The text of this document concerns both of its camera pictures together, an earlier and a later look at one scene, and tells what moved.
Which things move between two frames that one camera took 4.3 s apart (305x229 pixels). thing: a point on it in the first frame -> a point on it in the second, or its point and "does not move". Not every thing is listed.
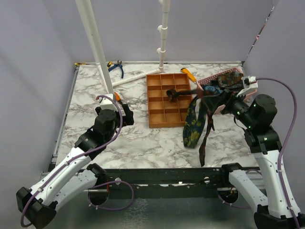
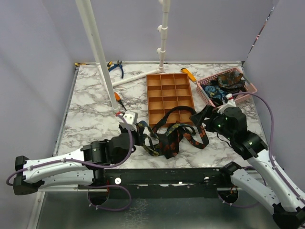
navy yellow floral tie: (193, 126) -> (143, 136)
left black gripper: (128, 119) -> (123, 130)
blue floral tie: (213, 88) does not move
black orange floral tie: (208, 123) -> (169, 142)
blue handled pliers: (118, 64) does not move
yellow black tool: (78, 64) does not move
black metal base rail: (195, 183) does not move
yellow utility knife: (190, 76) does not move
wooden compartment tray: (163, 113) does not move
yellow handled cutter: (109, 64) does not move
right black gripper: (215, 100) -> (207, 111)
